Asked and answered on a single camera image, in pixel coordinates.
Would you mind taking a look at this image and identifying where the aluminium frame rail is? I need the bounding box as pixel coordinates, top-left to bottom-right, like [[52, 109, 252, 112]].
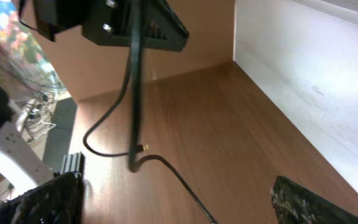
[[60, 152, 85, 178]]

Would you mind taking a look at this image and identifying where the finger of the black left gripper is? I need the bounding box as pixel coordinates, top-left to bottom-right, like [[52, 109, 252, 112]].
[[81, 0, 189, 52]]

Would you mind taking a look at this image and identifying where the left camera black cable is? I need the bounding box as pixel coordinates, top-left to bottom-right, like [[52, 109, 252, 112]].
[[17, 0, 40, 32]]

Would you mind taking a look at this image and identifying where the black cable gold plug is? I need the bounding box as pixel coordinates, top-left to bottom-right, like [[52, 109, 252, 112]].
[[83, 0, 218, 224]]

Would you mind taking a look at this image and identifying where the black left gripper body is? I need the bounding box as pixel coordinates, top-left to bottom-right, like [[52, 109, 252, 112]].
[[33, 0, 89, 42]]

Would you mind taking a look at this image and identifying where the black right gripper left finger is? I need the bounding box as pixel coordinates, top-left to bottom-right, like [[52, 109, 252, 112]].
[[0, 171, 83, 223]]

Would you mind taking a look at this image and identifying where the brown cardboard side panel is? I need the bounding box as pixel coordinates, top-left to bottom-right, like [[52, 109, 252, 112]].
[[31, 0, 235, 102]]

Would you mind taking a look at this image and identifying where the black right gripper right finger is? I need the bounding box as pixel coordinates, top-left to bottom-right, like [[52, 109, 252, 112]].
[[270, 175, 358, 224]]

